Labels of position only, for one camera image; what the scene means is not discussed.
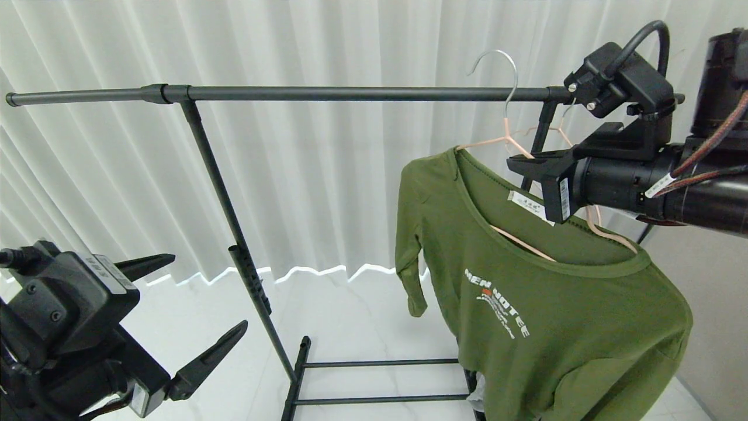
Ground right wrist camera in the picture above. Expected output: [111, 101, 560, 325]
[564, 42, 676, 161]

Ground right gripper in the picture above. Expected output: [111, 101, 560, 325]
[541, 145, 748, 237]

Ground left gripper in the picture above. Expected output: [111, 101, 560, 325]
[0, 253, 249, 421]

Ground pale grey shorts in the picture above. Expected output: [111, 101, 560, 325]
[466, 374, 487, 413]

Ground green printed shirt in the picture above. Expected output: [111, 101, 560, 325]
[394, 147, 694, 421]

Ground black clothes rack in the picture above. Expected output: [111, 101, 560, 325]
[6, 84, 685, 421]

